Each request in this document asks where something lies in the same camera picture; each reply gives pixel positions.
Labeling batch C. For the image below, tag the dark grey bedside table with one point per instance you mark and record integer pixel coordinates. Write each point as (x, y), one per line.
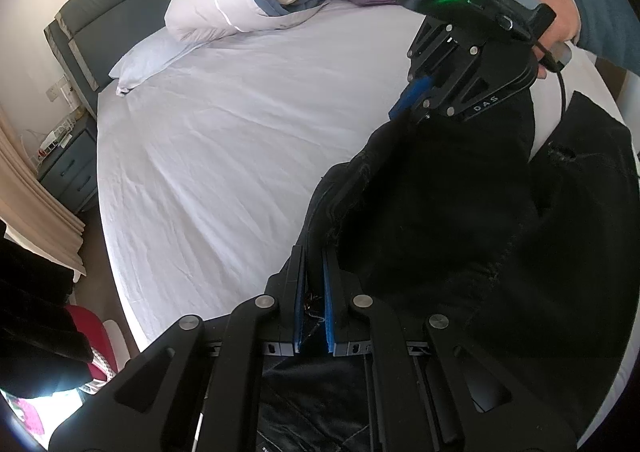
(68, 173)

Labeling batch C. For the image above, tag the black chair with clothes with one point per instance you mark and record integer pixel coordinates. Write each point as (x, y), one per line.
(42, 351)

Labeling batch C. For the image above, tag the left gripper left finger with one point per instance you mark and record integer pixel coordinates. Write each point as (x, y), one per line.
(284, 333)

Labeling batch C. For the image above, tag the black pants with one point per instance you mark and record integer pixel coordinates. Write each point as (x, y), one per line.
(505, 284)

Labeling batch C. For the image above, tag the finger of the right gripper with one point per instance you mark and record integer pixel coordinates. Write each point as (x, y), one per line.
(410, 95)

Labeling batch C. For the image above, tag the dark grey upholstered headboard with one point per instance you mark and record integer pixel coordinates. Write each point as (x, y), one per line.
(87, 38)

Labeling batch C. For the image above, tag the white pillow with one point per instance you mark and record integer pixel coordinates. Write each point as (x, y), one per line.
(150, 56)

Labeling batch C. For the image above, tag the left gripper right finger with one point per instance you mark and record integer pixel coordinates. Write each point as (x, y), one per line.
(345, 308)

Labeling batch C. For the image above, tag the white bed sheet mattress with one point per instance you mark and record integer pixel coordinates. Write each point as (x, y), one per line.
(206, 169)

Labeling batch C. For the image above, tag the beige curtain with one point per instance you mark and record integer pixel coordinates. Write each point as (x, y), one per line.
(35, 219)

